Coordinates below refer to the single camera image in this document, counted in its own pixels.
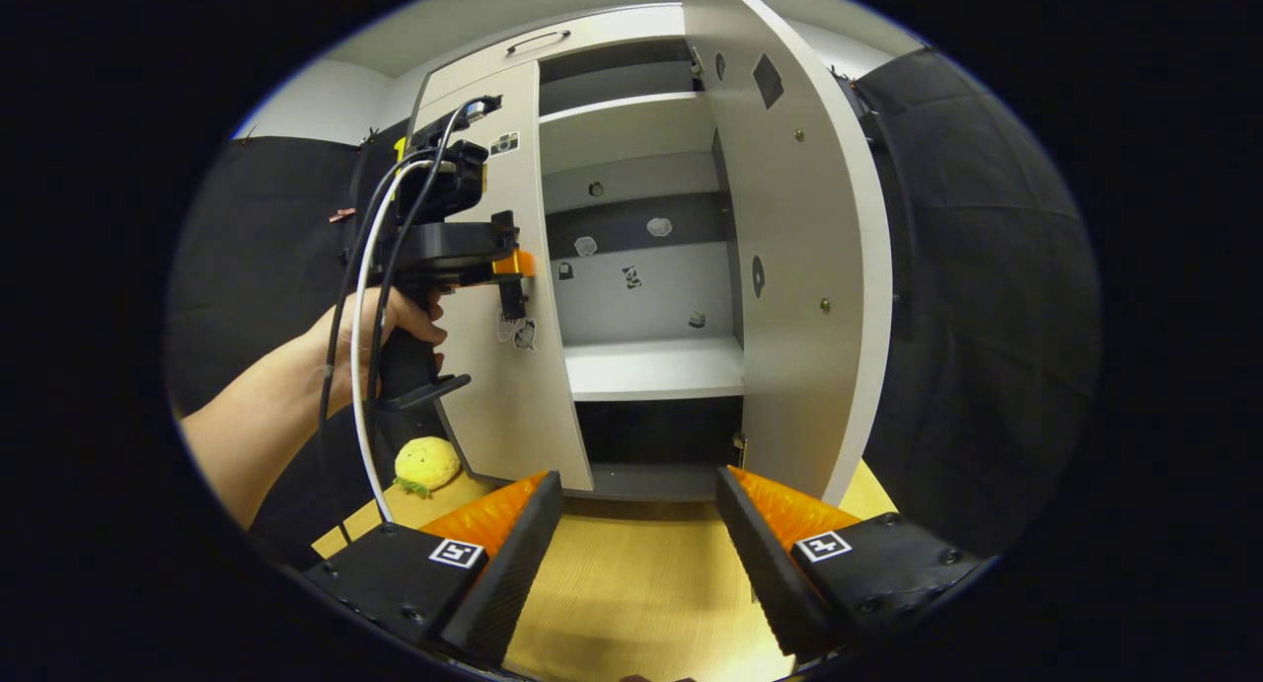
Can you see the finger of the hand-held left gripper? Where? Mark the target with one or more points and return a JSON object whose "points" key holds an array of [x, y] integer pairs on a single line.
{"points": [[513, 263]]}

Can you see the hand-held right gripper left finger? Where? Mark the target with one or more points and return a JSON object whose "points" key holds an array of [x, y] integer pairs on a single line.
{"points": [[503, 583]]}

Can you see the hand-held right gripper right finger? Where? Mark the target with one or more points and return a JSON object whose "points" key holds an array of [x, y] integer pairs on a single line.
{"points": [[770, 573]]}

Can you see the white cabinet door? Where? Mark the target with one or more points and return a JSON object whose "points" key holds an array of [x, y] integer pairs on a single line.
{"points": [[789, 218], [513, 416]]}

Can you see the white double-door shoe cabinet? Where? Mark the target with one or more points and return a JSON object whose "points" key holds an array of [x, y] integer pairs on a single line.
{"points": [[651, 366]]}

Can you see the white cabinet drawer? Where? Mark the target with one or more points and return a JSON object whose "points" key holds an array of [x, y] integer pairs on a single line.
{"points": [[631, 31]]}

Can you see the black clip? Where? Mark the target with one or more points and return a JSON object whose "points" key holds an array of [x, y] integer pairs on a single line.
{"points": [[370, 137], [842, 77]]}

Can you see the yellow plush toy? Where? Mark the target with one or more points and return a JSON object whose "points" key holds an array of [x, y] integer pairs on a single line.
{"points": [[429, 462]]}

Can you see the black backdrop cloth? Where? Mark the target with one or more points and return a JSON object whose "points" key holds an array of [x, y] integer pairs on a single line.
{"points": [[987, 317]]}

